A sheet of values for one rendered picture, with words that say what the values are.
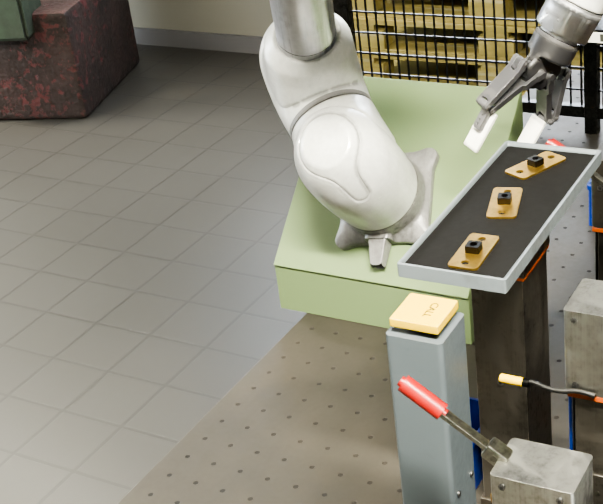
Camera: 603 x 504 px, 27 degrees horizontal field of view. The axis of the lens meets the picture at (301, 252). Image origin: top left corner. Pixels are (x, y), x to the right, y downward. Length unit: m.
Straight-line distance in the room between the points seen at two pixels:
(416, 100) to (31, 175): 2.85
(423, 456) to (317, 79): 0.81
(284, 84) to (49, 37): 3.26
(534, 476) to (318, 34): 0.95
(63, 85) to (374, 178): 3.44
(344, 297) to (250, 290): 1.60
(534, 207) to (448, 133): 0.66
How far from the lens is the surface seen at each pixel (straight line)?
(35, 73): 5.41
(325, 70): 2.09
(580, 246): 2.49
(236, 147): 4.87
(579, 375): 1.55
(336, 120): 2.03
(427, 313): 1.41
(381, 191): 2.07
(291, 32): 2.04
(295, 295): 2.32
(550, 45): 2.01
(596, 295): 1.53
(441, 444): 1.47
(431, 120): 2.28
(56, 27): 5.29
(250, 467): 1.97
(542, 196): 1.65
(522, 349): 1.67
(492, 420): 1.76
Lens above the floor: 1.90
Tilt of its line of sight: 28 degrees down
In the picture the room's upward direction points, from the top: 8 degrees counter-clockwise
